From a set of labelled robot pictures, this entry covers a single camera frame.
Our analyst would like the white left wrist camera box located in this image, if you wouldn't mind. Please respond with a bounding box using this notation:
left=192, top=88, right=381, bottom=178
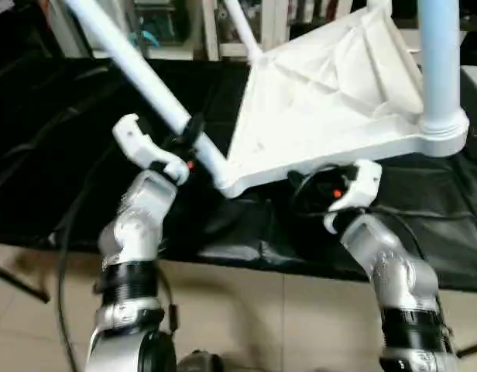
left=112, top=113, right=191, bottom=187

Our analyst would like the white plastic table top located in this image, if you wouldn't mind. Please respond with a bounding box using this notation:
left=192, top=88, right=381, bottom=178
left=218, top=6, right=472, bottom=199

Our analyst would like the white glass door cabinet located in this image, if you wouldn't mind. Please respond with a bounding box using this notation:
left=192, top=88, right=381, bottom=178
left=115, top=0, right=355, bottom=61

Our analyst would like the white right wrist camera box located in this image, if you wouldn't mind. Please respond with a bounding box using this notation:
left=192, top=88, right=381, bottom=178
left=324, top=159, right=383, bottom=235

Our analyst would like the black work mat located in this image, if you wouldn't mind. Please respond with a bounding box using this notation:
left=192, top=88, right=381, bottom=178
left=0, top=54, right=477, bottom=294

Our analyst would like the black metal bench leg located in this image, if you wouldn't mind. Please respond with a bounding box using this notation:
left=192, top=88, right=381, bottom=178
left=0, top=263, right=52, bottom=303
left=458, top=339, right=477, bottom=359

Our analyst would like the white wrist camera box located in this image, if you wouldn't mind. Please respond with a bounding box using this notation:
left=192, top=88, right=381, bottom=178
left=324, top=159, right=383, bottom=235
left=112, top=113, right=191, bottom=187

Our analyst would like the teal plastic object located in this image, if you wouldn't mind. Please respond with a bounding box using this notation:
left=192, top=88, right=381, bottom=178
left=138, top=29, right=163, bottom=49

